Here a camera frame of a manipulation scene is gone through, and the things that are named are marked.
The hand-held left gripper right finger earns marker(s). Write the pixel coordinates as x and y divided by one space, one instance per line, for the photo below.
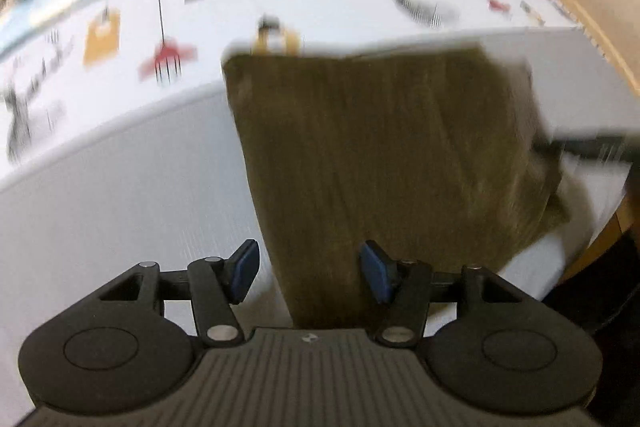
376 272

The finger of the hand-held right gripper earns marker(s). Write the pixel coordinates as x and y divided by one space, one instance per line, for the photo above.
590 149

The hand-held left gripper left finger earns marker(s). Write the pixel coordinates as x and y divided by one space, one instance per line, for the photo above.
244 269

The olive green pants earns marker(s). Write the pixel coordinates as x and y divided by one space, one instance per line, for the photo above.
375 147

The printed bed sheet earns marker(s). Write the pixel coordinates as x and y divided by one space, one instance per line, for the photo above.
125 187

